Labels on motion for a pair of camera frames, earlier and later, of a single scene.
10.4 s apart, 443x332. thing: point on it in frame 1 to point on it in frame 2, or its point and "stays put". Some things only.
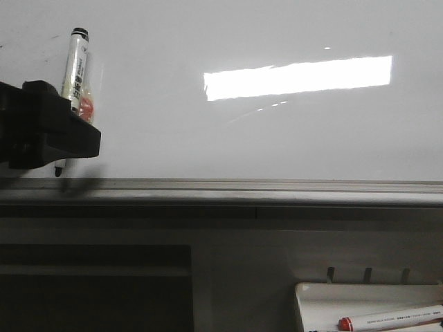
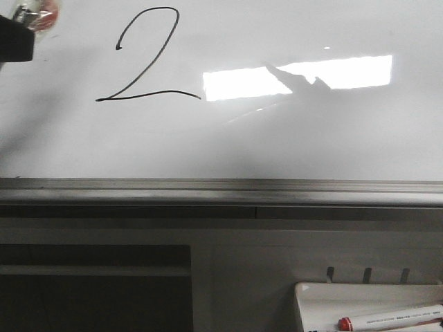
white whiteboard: [240, 103] stays put
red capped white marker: [392, 319] stays put
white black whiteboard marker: [73, 75] to [23, 15]
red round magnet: [86, 109] to [48, 22]
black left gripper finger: [38, 126] to [16, 41]
